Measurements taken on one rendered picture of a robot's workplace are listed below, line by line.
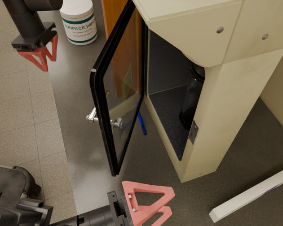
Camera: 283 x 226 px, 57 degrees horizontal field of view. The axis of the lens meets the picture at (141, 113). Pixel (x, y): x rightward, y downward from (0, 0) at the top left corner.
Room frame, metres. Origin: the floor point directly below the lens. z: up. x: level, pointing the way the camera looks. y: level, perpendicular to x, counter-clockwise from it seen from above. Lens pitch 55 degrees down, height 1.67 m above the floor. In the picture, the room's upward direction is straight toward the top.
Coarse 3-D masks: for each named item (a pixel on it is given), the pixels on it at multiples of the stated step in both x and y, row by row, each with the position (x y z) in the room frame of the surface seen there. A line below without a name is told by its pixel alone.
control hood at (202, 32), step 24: (144, 0) 0.27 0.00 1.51; (168, 0) 0.27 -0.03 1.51; (192, 0) 0.27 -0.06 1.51; (216, 0) 0.27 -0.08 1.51; (240, 0) 0.27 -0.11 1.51; (168, 24) 0.24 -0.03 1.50; (192, 24) 0.25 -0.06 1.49; (216, 24) 0.26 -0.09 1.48; (192, 48) 0.25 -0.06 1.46; (216, 48) 0.26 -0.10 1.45
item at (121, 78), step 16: (128, 0) 0.47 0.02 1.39; (112, 32) 0.37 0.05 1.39; (128, 32) 0.44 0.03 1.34; (128, 48) 0.43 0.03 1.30; (96, 64) 0.29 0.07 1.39; (112, 64) 0.34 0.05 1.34; (128, 64) 0.43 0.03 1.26; (112, 80) 0.33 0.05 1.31; (128, 80) 0.42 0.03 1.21; (96, 96) 0.26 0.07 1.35; (112, 96) 0.32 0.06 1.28; (128, 96) 0.41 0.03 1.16; (96, 112) 0.27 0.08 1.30; (112, 112) 0.31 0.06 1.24; (128, 112) 0.41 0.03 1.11; (112, 128) 0.30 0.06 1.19; (128, 128) 0.40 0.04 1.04
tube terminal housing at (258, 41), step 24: (264, 0) 0.28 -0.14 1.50; (240, 24) 0.27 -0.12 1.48; (264, 24) 0.28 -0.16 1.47; (240, 48) 0.28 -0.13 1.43; (264, 48) 0.29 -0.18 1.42; (216, 72) 0.28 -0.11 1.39; (240, 72) 0.28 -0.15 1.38; (264, 72) 0.30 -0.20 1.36; (144, 96) 0.57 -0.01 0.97; (216, 96) 0.27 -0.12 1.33; (240, 96) 0.29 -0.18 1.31; (216, 120) 0.28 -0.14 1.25; (240, 120) 0.30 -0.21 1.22; (168, 144) 0.37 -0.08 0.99; (192, 144) 0.28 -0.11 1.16; (216, 144) 0.29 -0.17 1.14; (192, 168) 0.28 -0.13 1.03; (216, 168) 0.31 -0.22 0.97
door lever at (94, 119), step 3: (93, 105) 0.35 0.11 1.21; (93, 108) 0.34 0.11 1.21; (93, 111) 0.33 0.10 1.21; (90, 114) 0.33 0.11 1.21; (93, 114) 0.33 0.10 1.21; (96, 114) 0.33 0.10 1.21; (87, 117) 0.32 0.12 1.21; (90, 117) 0.32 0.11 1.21; (93, 117) 0.32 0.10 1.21; (96, 117) 0.32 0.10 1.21; (87, 120) 0.32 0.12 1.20; (90, 120) 0.31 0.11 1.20; (93, 120) 0.31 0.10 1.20; (96, 120) 0.31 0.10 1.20
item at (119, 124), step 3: (114, 120) 0.31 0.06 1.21; (117, 120) 0.31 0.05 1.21; (120, 120) 0.31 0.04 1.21; (114, 123) 0.30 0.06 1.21; (117, 123) 0.30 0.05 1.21; (120, 123) 0.30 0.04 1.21; (123, 123) 0.31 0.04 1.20; (114, 126) 0.30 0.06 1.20; (117, 126) 0.30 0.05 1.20; (120, 126) 0.30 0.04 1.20; (120, 129) 0.30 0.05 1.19; (120, 132) 0.30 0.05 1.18; (120, 135) 0.30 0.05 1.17; (120, 138) 0.30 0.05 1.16
